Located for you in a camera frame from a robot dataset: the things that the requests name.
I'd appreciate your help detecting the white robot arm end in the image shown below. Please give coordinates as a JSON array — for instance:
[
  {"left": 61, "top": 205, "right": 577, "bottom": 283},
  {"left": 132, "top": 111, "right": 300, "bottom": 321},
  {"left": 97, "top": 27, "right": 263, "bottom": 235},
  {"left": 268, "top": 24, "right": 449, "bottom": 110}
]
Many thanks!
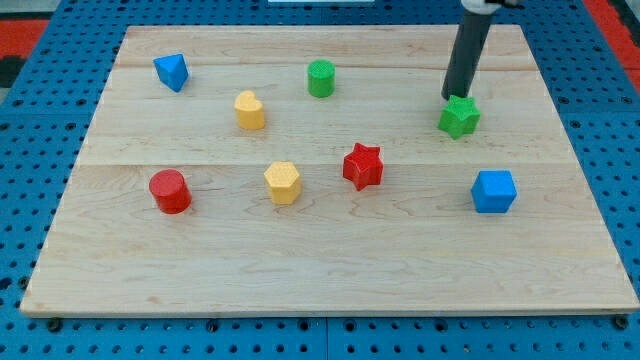
[{"left": 461, "top": 0, "right": 524, "bottom": 15}]

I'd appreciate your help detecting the red star block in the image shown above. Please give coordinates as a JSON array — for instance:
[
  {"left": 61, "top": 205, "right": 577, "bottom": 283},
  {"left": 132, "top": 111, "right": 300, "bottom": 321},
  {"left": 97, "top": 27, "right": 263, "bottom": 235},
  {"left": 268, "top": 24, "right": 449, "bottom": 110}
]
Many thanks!
[{"left": 342, "top": 142, "right": 384, "bottom": 191}]

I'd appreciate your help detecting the green star block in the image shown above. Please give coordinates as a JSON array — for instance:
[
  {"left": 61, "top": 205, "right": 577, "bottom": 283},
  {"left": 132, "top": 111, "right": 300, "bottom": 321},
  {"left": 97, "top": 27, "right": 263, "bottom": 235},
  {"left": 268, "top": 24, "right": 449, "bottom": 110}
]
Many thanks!
[{"left": 437, "top": 95, "right": 481, "bottom": 139}]

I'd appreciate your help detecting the blue cube block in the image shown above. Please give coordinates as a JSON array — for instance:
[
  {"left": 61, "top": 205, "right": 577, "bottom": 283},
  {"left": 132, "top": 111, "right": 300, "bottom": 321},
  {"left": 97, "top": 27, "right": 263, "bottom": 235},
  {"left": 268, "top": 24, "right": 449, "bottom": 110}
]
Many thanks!
[{"left": 471, "top": 170, "right": 518, "bottom": 213}]

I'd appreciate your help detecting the yellow hexagon block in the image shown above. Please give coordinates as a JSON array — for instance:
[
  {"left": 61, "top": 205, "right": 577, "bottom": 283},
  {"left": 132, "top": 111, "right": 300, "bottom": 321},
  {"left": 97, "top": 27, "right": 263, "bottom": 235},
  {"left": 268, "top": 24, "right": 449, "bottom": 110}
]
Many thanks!
[{"left": 264, "top": 161, "right": 302, "bottom": 205}]

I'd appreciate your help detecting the wooden board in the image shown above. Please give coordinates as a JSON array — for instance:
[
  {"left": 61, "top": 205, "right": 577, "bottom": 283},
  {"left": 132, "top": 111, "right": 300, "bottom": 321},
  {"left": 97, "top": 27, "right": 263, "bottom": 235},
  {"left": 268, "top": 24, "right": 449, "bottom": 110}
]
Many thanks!
[{"left": 21, "top": 25, "right": 639, "bottom": 318}]

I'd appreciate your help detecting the yellow heart block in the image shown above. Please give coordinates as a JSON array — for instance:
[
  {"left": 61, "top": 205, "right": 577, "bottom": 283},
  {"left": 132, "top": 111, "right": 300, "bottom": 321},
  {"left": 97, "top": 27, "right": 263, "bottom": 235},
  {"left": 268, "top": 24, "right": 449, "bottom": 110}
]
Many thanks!
[{"left": 234, "top": 90, "right": 265, "bottom": 130}]

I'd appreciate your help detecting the green cylinder block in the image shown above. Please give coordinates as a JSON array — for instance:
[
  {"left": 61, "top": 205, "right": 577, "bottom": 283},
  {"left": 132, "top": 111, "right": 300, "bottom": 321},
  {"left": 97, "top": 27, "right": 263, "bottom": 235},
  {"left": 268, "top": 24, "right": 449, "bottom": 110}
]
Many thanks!
[{"left": 307, "top": 59, "right": 335, "bottom": 98}]

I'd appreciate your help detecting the red cylinder block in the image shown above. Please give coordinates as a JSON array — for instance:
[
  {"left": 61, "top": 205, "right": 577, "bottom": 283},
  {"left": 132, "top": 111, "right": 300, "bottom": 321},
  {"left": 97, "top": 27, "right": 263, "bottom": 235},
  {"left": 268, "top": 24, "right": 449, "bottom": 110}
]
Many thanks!
[{"left": 149, "top": 169, "right": 192, "bottom": 214}]

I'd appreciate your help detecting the blue triangular prism block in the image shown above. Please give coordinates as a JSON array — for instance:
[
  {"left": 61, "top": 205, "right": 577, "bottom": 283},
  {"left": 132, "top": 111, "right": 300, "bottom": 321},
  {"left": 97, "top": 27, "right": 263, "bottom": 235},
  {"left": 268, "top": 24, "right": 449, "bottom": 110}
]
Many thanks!
[{"left": 153, "top": 53, "right": 189, "bottom": 92}]

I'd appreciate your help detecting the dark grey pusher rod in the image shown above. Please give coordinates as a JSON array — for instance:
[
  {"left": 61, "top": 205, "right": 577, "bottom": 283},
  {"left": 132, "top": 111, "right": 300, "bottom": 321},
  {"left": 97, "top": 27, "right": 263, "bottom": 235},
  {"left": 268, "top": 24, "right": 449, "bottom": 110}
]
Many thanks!
[{"left": 441, "top": 10, "right": 493, "bottom": 100}]

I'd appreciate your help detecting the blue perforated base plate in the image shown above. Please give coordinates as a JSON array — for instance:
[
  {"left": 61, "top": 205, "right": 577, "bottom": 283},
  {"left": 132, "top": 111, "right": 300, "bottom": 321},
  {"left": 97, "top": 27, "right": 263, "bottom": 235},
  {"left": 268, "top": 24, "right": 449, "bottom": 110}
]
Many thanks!
[{"left": 1, "top": 1, "right": 639, "bottom": 359}]

